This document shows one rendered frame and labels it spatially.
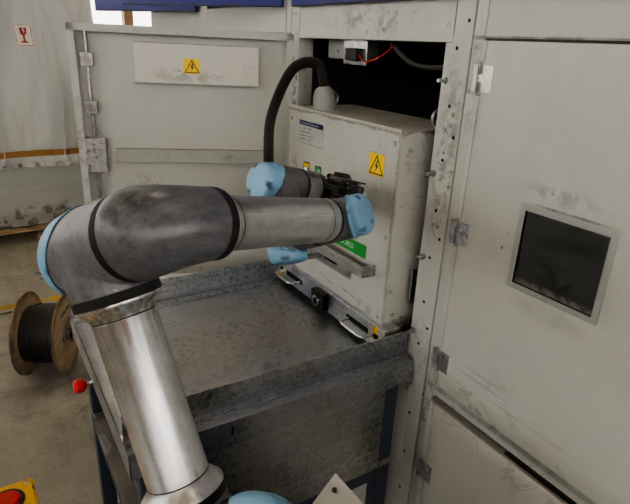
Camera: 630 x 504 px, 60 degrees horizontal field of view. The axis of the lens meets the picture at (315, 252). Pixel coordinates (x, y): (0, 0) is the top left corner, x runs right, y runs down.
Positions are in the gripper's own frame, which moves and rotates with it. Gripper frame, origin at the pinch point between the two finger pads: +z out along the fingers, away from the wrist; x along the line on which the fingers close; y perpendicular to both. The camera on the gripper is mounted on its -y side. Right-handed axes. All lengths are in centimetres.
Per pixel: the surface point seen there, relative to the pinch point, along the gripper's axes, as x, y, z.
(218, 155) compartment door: 1, -57, 2
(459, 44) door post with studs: 33.7, 19.9, -7.0
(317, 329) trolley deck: -37.4, -7.8, 6.0
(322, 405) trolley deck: -45.9, 12.0, -11.8
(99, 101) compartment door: 8, -79, -27
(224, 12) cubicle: 49, -92, 20
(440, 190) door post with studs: 5.6, 20.0, 0.5
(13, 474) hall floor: -132, -110, -22
